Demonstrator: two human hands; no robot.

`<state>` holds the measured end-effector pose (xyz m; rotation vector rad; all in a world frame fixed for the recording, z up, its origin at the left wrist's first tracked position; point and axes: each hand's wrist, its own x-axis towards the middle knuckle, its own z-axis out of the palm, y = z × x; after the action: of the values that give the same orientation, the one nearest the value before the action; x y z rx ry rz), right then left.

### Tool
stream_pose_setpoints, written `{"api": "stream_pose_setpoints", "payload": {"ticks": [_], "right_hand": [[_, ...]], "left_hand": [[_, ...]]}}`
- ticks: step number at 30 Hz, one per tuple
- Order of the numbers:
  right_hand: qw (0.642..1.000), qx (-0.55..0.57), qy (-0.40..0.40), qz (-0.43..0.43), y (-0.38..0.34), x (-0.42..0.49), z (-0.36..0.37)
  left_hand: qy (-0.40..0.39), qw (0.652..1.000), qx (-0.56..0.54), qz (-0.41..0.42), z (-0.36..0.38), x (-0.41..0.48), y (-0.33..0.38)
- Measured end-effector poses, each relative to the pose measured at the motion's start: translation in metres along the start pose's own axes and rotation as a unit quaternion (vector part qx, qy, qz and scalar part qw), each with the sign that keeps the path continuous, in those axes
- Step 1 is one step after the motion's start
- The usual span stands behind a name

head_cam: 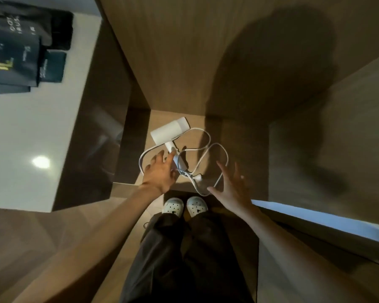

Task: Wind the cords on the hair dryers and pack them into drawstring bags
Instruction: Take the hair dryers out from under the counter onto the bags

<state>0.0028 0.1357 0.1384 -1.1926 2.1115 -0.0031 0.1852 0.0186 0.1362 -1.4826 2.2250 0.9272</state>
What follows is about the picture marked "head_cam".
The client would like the person's right hand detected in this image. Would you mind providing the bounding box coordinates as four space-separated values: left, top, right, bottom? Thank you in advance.
207 160 255 215

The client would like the person's left hand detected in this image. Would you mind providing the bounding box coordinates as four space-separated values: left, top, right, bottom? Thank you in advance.
140 149 179 195

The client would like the white hair dryer cord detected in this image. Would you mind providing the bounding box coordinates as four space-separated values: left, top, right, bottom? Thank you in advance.
139 128 230 197

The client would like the white hair dryer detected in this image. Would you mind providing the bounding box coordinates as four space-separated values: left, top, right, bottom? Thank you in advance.
150 116 192 174

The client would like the person's left forearm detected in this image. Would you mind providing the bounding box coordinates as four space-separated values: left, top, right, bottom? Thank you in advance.
12 186 162 303

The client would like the person's right forearm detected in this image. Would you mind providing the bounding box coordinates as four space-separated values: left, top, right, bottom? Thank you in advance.
237 206 376 303

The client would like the white clog shoe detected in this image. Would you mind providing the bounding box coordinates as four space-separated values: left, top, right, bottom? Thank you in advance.
186 196 208 218
162 197 184 215

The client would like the grey vanity unit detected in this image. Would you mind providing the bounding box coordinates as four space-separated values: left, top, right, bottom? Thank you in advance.
0 12 151 213

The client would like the pile of dark toiletry packets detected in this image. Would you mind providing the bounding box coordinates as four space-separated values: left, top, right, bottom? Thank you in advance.
0 0 74 94

